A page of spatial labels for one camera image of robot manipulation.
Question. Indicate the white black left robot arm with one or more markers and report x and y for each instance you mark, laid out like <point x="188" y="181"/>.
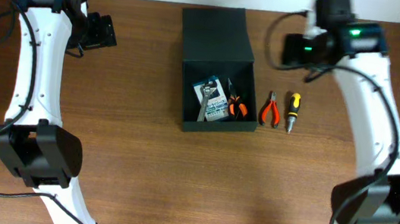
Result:
<point x="34" y="146"/>

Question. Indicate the orange black long nose pliers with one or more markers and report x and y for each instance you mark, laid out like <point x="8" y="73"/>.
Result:
<point x="237" y="110"/>

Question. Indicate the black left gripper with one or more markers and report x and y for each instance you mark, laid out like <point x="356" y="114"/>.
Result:
<point x="105" y="31"/>

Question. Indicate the black open cardboard box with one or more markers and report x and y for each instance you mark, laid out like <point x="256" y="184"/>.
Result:
<point x="216" y="47"/>

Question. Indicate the white blue screwdriver set box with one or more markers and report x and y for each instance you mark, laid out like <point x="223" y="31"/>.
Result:
<point x="217" y="109"/>

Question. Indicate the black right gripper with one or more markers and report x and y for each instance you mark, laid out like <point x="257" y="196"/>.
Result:
<point x="292" y="50"/>

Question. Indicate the silver adjustable wrench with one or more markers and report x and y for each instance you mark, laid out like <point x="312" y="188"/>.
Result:
<point x="207" y="90"/>

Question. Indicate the yellow black stubby screwdriver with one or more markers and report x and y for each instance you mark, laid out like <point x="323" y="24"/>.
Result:
<point x="293" y="109"/>

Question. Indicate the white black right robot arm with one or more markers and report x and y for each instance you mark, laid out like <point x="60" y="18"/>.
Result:
<point x="357" y="56"/>

